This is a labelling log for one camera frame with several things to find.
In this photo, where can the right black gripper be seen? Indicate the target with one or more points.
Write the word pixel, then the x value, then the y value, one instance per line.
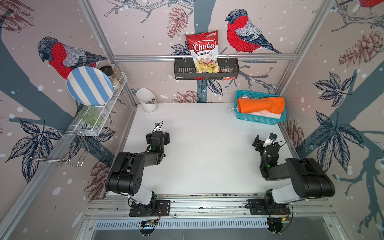
pixel 259 145

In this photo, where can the dark lid spice jar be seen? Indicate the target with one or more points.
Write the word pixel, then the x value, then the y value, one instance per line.
pixel 108 70

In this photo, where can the clear acrylic wall shelf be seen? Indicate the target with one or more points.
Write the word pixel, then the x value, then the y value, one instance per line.
pixel 92 131

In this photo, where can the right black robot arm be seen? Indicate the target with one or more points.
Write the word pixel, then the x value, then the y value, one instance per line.
pixel 308 180

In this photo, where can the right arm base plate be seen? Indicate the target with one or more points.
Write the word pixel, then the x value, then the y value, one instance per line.
pixel 259 207

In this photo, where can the black wire wall basket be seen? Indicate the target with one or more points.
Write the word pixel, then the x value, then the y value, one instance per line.
pixel 221 69

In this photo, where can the white patterned cup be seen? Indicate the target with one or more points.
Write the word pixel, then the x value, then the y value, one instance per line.
pixel 147 100

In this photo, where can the aluminium front rail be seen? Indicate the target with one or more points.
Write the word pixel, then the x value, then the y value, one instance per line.
pixel 205 206

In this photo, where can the white cloth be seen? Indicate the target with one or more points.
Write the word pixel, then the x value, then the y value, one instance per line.
pixel 267 114

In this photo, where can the green glass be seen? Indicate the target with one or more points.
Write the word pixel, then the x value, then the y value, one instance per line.
pixel 90 115

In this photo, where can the red Chuba chips bag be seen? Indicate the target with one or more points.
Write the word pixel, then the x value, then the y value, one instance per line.
pixel 204 51

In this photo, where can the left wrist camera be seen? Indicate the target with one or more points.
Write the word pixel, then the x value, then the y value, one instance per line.
pixel 158 126

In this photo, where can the metal wire wall hooks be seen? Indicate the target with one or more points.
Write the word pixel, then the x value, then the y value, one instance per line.
pixel 71 149

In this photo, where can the teal plastic basket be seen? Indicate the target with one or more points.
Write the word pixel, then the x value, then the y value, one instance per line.
pixel 260 107

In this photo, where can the orange cloth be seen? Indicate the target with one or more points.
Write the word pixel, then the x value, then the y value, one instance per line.
pixel 261 105

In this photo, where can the blue white striped plate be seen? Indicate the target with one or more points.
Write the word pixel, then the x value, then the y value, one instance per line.
pixel 90 86

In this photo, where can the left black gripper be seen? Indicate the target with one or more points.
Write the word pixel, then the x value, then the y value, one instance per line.
pixel 166 138

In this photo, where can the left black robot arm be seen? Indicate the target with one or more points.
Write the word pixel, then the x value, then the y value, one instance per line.
pixel 126 174

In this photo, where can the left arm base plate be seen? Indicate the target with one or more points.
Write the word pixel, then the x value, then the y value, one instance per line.
pixel 161 208

